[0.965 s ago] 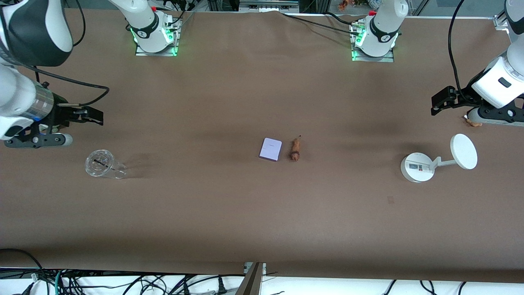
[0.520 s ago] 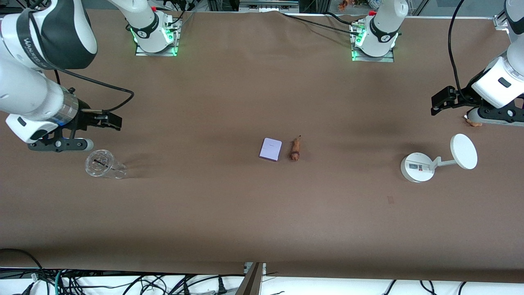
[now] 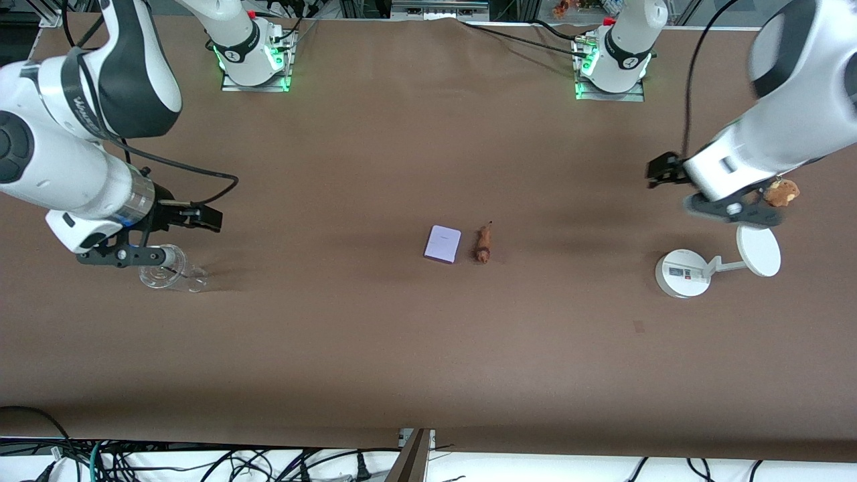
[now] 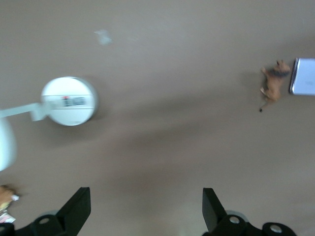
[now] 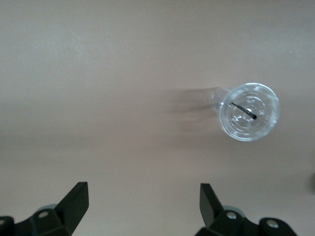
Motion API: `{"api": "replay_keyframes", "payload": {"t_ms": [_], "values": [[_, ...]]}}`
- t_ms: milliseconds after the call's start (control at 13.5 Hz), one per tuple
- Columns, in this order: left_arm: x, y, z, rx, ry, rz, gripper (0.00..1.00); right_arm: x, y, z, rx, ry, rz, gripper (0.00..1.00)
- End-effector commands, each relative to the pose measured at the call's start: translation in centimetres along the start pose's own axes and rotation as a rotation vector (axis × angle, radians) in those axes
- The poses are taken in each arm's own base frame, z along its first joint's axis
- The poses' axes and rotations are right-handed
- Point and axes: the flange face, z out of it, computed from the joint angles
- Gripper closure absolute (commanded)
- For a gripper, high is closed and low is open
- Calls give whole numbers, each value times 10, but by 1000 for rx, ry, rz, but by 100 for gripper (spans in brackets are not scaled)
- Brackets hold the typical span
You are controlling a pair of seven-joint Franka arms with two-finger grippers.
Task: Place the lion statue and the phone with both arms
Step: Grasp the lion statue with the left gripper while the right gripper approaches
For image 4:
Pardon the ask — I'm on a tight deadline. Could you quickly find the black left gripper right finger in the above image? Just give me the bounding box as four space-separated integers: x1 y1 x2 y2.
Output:
202 187 228 233

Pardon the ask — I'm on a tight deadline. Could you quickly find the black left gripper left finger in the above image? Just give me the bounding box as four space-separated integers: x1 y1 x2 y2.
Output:
56 186 92 236

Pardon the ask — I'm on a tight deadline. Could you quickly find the brown lion statue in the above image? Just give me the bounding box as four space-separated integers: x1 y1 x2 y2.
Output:
258 59 291 113

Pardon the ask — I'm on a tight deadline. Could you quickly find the white round phone stand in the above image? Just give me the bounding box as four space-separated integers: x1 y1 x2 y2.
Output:
0 76 100 172

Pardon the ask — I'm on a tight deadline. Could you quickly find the small printed card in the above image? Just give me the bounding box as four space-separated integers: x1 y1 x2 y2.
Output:
0 201 16 225

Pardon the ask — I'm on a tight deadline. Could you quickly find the small brown plush animal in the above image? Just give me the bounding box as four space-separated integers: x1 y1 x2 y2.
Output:
0 184 22 203

